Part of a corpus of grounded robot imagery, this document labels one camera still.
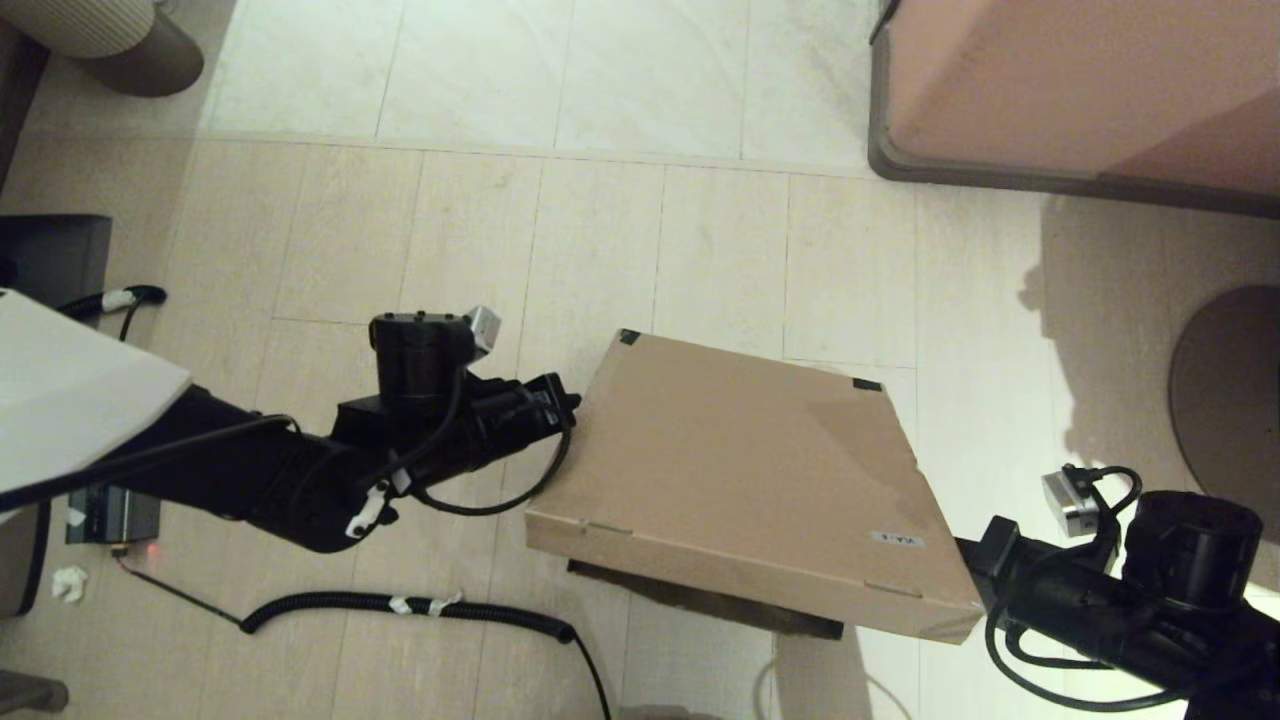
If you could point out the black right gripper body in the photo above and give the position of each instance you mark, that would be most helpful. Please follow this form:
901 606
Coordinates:
1050 600

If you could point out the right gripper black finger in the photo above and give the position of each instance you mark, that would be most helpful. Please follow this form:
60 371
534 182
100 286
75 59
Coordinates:
972 562

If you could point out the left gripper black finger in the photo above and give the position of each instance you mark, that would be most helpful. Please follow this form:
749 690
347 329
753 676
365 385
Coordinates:
560 402

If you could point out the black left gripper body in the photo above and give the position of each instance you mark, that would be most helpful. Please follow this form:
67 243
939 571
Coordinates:
470 430

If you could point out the brown cardboard shoe box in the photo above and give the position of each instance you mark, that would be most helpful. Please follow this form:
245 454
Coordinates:
740 470

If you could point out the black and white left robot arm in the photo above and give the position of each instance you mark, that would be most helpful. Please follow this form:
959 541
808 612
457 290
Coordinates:
250 480

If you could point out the grey power inverter box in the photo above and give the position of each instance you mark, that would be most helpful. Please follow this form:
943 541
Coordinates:
110 515

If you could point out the dark grey block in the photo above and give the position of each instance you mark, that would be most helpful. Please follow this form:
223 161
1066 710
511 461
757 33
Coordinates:
50 250

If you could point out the white crumpled tissue scrap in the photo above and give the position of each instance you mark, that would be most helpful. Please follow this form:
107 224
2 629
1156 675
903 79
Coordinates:
70 585

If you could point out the brown panel with black rim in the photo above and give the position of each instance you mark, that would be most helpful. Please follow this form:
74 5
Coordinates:
20 570

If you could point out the pink cabinet with grey base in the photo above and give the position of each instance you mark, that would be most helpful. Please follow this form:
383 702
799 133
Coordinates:
1080 80

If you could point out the grey furniture foot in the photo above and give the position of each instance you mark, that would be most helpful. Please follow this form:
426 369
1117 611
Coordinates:
30 692

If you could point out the striped beige ottoman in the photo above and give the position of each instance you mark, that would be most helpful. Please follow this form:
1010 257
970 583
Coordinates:
100 30

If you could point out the dark brown furniture edge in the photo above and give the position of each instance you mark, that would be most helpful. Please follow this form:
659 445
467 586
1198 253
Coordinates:
15 100

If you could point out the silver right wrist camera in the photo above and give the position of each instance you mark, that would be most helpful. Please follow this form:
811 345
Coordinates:
1068 505

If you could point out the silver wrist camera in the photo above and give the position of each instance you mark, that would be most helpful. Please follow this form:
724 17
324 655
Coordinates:
1068 505
483 330

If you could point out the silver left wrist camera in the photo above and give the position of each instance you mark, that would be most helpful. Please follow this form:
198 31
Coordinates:
483 330

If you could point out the round brown pedestal base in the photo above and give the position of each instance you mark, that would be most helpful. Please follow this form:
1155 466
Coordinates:
1230 400

